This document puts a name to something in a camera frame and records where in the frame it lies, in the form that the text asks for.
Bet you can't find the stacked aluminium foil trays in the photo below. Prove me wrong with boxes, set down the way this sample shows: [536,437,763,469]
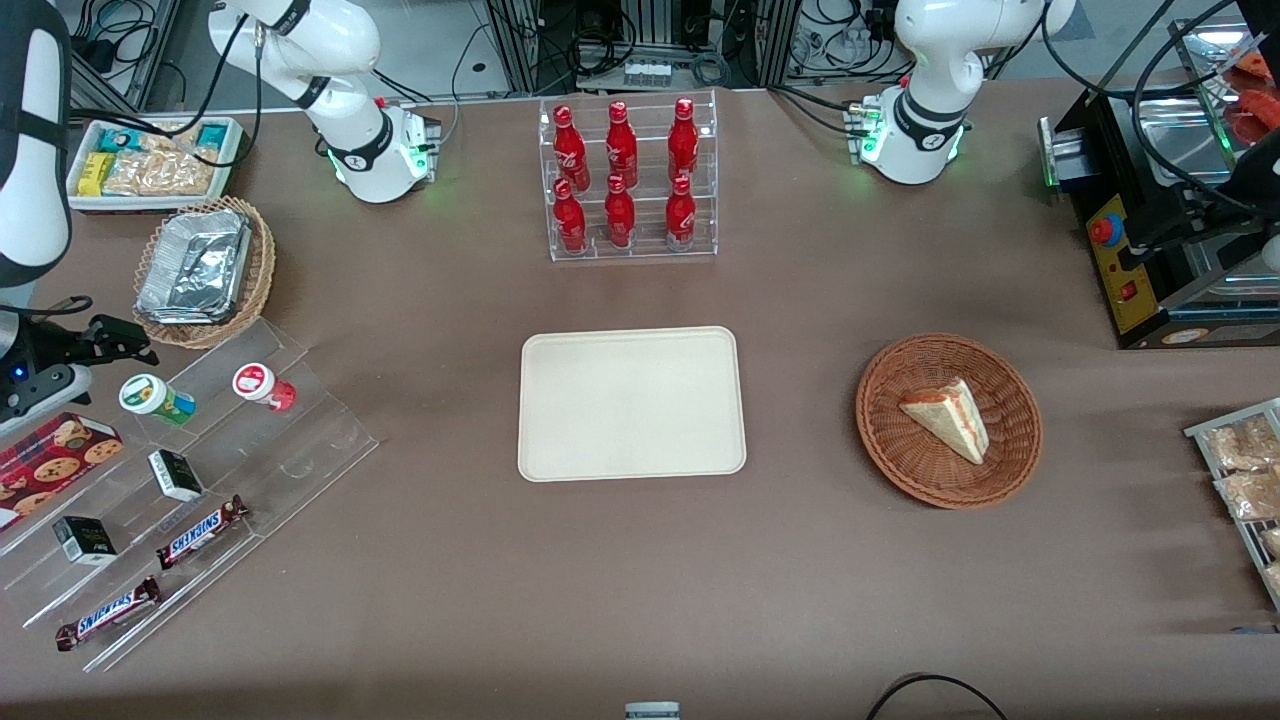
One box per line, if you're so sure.
[136,209,252,326]

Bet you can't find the clear acrylic bottle rack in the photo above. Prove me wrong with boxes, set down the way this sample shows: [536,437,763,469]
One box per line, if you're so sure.
[538,90,719,263]

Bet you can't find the red chocolate cookie box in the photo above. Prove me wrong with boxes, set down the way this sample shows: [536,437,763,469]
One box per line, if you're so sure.
[0,412,125,531]

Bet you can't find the beige plastic tray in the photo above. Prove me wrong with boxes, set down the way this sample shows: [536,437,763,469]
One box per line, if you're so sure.
[517,326,748,483]

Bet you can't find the white plastic snack bin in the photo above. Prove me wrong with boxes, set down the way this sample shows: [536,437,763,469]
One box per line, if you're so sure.
[66,116,246,215]

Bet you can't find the black floor cable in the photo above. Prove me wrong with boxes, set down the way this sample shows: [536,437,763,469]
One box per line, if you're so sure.
[865,674,1011,720]

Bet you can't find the light wicker basket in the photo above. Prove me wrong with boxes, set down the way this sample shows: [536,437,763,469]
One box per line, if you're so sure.
[132,196,277,350]

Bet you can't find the round brown wicker basket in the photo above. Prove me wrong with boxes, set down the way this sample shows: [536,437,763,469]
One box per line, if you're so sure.
[856,333,1044,510]

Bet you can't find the red gum canister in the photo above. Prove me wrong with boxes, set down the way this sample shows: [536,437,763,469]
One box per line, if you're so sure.
[232,363,298,412]

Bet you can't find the metal wire tray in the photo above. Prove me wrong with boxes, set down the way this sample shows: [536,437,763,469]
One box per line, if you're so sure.
[1185,398,1280,611]

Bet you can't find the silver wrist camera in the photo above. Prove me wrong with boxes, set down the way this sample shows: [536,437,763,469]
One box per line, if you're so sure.
[0,365,94,433]

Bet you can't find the clear nut snack bag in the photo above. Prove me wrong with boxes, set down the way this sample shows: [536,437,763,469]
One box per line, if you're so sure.
[1203,415,1280,471]
[1215,468,1280,521]

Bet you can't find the Snickers chocolate bar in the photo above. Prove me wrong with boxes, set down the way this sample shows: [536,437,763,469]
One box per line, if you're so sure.
[156,495,249,571]
[55,576,162,652]

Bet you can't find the clear acrylic stepped display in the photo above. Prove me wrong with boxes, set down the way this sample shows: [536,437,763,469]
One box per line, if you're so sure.
[0,318,379,673]

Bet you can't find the clear cracker bag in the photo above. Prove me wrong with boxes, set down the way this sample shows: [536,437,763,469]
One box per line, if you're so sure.
[140,122,201,157]
[103,148,218,198]

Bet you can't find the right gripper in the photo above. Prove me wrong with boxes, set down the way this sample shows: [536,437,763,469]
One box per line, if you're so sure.
[8,314,160,403]

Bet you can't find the black sealing machine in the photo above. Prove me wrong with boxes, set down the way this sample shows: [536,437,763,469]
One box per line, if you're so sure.
[1038,85,1280,351]

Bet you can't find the red snack packet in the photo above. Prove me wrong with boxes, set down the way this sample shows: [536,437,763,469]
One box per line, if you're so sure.
[1226,52,1280,147]

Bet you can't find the red cola bottle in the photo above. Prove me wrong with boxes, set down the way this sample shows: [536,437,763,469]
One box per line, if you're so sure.
[668,97,701,186]
[604,174,637,249]
[553,104,591,191]
[605,100,639,189]
[665,175,698,251]
[553,178,589,254]

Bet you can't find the metal equipment rack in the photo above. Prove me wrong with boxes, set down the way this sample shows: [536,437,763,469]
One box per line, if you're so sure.
[485,0,801,96]

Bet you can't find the wrapped triangle sandwich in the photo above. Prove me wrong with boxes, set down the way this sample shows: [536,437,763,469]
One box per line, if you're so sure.
[899,377,991,466]

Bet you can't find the small black box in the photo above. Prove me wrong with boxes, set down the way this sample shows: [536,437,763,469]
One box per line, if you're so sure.
[52,516,118,567]
[148,449,205,503]

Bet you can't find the green gum canister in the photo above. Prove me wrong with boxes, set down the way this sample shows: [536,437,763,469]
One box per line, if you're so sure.
[118,374,197,428]

